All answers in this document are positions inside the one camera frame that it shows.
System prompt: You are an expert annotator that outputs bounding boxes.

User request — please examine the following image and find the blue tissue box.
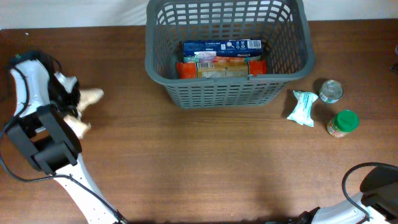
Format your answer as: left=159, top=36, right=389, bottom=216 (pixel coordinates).
left=180, top=39, right=263, bottom=63

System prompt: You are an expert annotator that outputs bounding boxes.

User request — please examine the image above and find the beige paper bag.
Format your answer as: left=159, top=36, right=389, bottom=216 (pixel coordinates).
left=63, top=88, right=104, bottom=139

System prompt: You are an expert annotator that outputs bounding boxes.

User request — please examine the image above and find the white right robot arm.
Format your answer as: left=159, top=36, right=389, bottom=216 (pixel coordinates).
left=291, top=162, right=397, bottom=224

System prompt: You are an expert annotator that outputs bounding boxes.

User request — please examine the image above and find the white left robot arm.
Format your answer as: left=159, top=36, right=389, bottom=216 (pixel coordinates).
left=1, top=50, right=127, bottom=223

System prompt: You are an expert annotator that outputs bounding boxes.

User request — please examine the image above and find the white green wipes pack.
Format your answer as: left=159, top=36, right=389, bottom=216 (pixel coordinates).
left=287, top=90, right=318, bottom=128

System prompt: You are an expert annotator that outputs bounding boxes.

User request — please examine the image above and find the silver tin can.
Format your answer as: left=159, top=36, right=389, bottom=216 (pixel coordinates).
left=318, top=80, right=344, bottom=104

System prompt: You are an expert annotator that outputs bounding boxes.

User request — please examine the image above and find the orange pasta packet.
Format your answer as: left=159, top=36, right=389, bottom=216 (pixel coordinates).
left=176, top=60, right=267, bottom=79

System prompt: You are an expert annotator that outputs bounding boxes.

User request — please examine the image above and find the green-lidded jar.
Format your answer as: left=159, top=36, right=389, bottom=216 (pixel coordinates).
left=326, top=110, right=359, bottom=138

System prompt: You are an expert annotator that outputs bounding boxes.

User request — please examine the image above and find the grey plastic lattice basket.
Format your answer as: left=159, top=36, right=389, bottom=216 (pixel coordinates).
left=145, top=0, right=315, bottom=109

